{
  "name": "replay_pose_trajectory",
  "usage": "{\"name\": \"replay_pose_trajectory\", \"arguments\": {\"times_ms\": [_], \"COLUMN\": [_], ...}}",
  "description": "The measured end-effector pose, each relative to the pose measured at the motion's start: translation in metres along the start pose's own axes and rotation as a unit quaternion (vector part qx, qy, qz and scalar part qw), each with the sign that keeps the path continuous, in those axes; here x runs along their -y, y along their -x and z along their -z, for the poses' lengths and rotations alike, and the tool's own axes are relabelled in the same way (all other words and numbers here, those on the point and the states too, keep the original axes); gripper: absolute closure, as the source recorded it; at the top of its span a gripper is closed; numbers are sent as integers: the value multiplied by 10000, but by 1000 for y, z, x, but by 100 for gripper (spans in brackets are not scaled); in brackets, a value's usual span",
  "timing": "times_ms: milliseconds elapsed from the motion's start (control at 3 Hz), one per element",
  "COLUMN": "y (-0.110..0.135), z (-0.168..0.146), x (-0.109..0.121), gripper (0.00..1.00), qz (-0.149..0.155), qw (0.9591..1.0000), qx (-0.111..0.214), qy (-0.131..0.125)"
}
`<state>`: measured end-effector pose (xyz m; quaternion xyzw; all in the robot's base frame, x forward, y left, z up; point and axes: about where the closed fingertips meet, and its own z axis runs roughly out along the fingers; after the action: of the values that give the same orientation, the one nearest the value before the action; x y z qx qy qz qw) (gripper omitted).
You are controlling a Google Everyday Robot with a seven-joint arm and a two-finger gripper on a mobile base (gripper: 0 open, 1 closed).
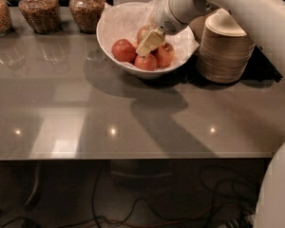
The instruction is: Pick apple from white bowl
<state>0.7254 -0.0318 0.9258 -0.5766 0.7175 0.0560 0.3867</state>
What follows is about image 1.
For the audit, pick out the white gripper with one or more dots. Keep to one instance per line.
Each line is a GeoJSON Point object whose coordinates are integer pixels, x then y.
{"type": "Point", "coordinates": [165, 19]}

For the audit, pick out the red yellow apple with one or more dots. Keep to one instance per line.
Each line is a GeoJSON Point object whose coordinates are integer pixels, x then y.
{"type": "Point", "coordinates": [143, 33]}

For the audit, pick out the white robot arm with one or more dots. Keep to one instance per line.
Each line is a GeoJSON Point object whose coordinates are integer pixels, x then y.
{"type": "Point", "coordinates": [264, 22]}

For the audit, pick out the right red apple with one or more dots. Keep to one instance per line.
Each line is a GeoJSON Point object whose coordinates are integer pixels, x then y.
{"type": "Point", "coordinates": [164, 55]}

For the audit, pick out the front red apple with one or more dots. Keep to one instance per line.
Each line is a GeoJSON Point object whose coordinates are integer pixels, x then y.
{"type": "Point", "coordinates": [147, 62]}

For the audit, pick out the left red apple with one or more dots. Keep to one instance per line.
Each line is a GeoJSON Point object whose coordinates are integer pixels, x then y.
{"type": "Point", "coordinates": [124, 51]}

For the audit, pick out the white ceramic bowl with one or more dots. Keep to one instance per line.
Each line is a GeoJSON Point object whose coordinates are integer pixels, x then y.
{"type": "Point", "coordinates": [110, 45]}

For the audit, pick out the white paper bowl liner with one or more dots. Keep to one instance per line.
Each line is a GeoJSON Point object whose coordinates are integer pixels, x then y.
{"type": "Point", "coordinates": [126, 19]}

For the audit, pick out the rear stack of paper bowls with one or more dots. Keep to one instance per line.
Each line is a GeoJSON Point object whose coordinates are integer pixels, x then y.
{"type": "Point", "coordinates": [197, 27]}

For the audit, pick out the stack of paper bowls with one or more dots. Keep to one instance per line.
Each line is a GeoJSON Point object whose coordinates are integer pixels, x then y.
{"type": "Point", "coordinates": [225, 49]}
{"type": "Point", "coordinates": [197, 27]}

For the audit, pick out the front stack of paper bowls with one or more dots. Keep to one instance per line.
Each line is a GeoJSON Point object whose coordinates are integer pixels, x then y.
{"type": "Point", "coordinates": [225, 49]}

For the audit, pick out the right glass cereal jar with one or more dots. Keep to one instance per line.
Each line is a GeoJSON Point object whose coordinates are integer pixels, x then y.
{"type": "Point", "coordinates": [86, 13]}

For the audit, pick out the middle glass cereal jar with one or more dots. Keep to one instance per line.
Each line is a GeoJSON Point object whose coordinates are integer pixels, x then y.
{"type": "Point", "coordinates": [43, 16]}

